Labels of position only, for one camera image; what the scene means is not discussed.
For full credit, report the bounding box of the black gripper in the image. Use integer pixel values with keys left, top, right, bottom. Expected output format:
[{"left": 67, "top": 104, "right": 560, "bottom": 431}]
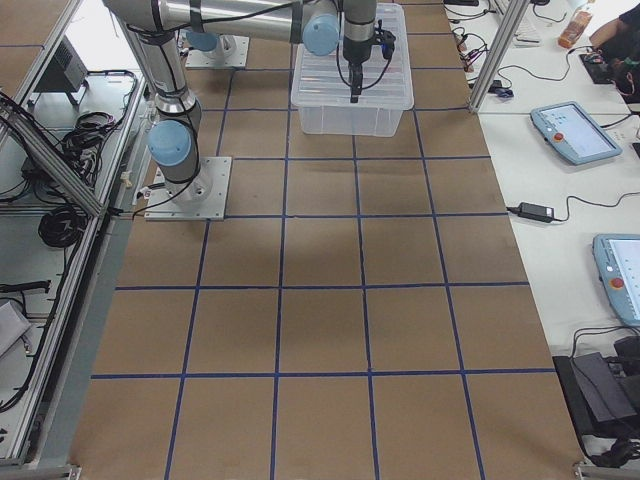
[{"left": 343, "top": 19, "right": 396, "bottom": 103}]

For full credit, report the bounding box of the clear plastic box lid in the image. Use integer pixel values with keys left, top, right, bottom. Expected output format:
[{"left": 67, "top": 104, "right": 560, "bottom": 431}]
[{"left": 290, "top": 3, "right": 415, "bottom": 110}]

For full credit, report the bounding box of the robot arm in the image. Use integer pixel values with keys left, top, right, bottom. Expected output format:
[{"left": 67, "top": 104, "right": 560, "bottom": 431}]
[{"left": 105, "top": 1, "right": 396, "bottom": 203}]

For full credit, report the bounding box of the clear plastic storage box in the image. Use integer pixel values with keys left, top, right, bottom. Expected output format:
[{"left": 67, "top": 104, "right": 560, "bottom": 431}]
[{"left": 298, "top": 105, "right": 403, "bottom": 137}]

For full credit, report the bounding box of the teach pendant with red button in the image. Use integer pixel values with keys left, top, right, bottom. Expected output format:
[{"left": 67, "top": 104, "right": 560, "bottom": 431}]
[{"left": 530, "top": 101, "right": 622, "bottom": 165}]

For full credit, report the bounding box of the black power adapter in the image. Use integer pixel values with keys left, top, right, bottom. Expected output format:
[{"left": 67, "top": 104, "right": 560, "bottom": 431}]
[{"left": 518, "top": 202, "right": 555, "bottom": 223}]

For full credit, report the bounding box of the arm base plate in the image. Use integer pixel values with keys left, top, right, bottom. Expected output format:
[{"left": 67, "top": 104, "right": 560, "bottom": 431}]
[
  {"left": 143, "top": 157, "right": 232, "bottom": 221},
  {"left": 186, "top": 31, "right": 250, "bottom": 70}
]

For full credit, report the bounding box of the aluminium frame post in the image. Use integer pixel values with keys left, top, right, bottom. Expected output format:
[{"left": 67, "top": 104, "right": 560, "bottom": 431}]
[{"left": 468, "top": 0, "right": 529, "bottom": 113}]

